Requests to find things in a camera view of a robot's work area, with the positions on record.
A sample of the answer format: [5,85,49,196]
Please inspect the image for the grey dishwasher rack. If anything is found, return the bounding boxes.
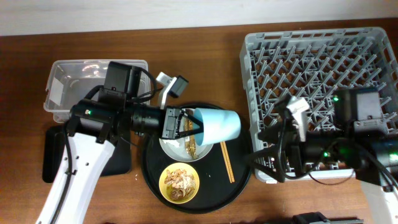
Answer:
[239,26,398,184]

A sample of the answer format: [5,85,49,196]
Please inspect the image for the clear plastic storage bin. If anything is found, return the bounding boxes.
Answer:
[44,59,151,123]

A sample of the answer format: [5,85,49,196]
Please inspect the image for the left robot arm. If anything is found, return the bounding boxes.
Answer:
[37,61,204,223]

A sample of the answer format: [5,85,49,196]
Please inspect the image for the grey round plate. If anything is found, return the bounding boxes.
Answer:
[158,107,215,163]

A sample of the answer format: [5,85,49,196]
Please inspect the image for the white tissue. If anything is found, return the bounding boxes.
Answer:
[162,139,180,148]

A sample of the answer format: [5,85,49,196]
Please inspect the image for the food scraps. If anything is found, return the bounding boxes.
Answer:
[164,169,196,201]

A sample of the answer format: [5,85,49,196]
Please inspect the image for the yellow bowl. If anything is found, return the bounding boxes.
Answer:
[159,162,200,204]

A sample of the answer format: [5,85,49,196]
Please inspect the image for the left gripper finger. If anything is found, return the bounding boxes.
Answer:
[181,111,203,131]
[178,128,203,138]

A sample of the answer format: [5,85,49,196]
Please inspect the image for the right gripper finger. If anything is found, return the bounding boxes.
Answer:
[274,95,292,116]
[245,146,285,183]

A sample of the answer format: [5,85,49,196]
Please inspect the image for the blue paper cup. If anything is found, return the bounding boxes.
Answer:
[193,108,241,146]

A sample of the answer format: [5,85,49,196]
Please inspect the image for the round black serving tray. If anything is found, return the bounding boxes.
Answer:
[141,129,252,213]

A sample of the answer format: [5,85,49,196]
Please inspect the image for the black rectangular tray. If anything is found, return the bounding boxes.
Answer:
[42,124,132,184]

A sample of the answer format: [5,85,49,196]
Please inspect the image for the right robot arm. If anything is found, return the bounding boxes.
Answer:
[245,88,397,223]

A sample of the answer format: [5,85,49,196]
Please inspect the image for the wooden chopstick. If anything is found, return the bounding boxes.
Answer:
[225,143,235,183]
[220,141,233,183]

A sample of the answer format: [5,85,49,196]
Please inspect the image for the brown gold snack wrapper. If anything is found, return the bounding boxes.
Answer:
[184,119,198,160]

